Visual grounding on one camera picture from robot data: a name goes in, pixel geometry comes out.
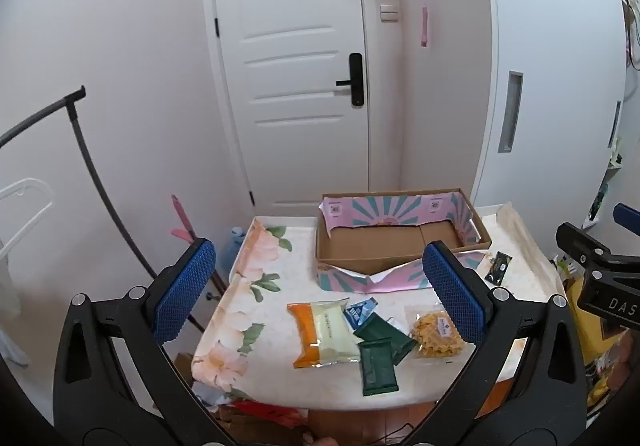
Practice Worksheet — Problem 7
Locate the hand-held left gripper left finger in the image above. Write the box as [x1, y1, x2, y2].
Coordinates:
[52, 237, 236, 446]

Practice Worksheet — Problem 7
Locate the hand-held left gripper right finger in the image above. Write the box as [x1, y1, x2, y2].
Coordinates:
[405, 240, 587, 446]

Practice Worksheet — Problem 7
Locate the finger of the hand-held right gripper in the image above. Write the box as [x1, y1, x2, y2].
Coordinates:
[614, 203, 640, 230]
[556, 222, 640, 277]

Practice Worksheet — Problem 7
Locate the waffle snack packet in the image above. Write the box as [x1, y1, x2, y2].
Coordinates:
[404, 303, 474, 365]

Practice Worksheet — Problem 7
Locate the dark green snack packet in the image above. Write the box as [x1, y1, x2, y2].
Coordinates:
[354, 315, 419, 367]
[359, 337, 400, 397]

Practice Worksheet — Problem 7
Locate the cardboard box with pink lining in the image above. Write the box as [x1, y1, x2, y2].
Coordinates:
[315, 186, 494, 295]

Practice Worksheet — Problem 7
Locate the small blue white packet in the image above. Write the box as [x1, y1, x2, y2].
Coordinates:
[344, 299, 376, 330]

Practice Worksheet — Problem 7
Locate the orange and cream snack packet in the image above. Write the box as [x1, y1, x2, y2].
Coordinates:
[286, 299, 362, 370]

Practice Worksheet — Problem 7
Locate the yellow cardboard box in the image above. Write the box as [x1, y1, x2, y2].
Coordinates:
[565, 271, 618, 368]

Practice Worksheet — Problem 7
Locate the small black snack packet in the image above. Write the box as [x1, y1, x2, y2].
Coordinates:
[484, 250, 514, 283]

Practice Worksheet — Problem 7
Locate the pink plastic tool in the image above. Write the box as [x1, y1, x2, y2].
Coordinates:
[170, 195, 199, 243]

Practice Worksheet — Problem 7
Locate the pile of colourful bags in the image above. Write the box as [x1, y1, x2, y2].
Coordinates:
[584, 326, 637, 409]

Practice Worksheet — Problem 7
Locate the floral tablecloth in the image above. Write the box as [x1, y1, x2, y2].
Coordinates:
[192, 203, 569, 413]

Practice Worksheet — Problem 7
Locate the red bag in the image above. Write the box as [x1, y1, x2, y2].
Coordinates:
[227, 400, 307, 428]

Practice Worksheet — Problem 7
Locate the white wardrobe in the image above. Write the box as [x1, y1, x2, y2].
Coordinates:
[472, 0, 628, 229]

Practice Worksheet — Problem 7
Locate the black curved clothes rack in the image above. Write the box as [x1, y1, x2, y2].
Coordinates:
[0, 86, 221, 333]

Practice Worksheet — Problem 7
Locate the white panelled door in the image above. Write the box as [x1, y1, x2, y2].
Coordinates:
[202, 0, 372, 223]

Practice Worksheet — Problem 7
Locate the grey recessed wardrobe handle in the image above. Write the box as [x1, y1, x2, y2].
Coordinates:
[499, 71, 524, 153]

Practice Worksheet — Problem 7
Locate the black door handle lock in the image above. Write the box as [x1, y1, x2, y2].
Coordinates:
[336, 53, 365, 106]

